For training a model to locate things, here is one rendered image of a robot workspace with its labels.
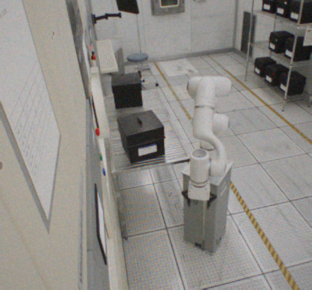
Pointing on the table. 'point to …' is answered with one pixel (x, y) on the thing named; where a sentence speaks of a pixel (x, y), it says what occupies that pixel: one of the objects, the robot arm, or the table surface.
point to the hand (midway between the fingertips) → (198, 204)
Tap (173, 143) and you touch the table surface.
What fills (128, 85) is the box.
